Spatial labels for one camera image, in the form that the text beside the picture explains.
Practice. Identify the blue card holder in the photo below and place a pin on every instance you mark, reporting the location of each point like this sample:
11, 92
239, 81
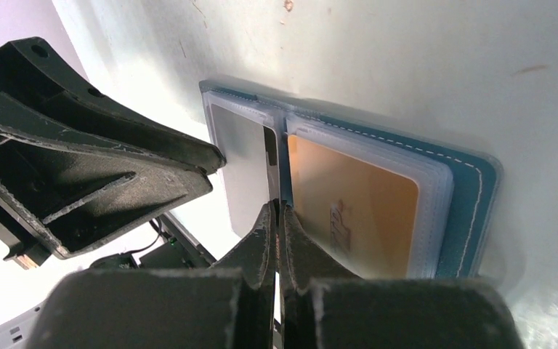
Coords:
457, 188

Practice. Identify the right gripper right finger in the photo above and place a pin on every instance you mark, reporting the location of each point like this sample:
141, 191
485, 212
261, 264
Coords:
325, 305

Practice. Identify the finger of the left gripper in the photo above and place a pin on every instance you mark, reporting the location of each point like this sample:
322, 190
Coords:
33, 73
73, 182

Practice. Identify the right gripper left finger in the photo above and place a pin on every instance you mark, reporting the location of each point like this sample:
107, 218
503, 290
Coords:
228, 305

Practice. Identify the orange credit card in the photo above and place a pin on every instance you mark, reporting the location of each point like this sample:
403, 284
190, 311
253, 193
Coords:
363, 215

